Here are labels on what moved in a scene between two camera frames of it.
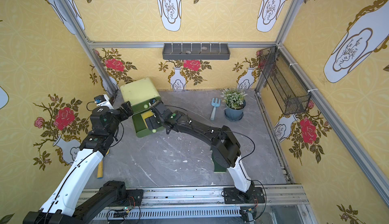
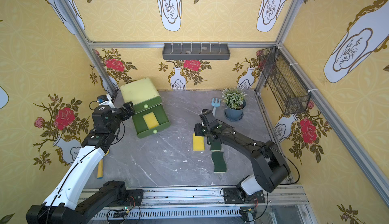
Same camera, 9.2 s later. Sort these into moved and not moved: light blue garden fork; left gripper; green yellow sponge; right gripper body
Moved: right gripper body
Not moved: light blue garden fork; left gripper; green yellow sponge
